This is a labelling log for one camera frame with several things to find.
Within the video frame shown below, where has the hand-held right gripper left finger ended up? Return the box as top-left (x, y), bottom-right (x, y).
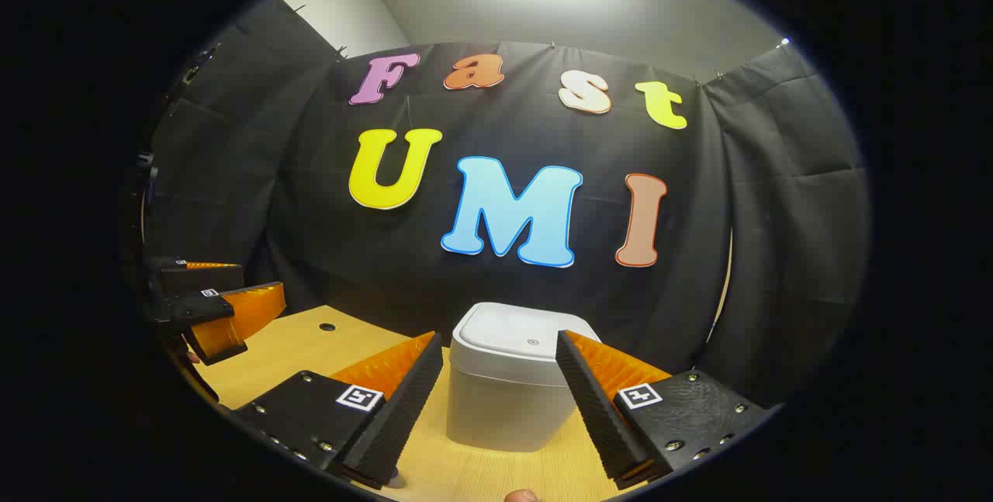
top-left (233, 331), bottom-right (445, 490)

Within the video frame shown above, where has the grey desktop garbage bin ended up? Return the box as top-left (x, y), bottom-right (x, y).
top-left (445, 302), bottom-right (602, 454)

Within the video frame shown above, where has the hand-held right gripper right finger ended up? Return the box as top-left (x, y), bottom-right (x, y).
top-left (555, 329), bottom-right (777, 490)

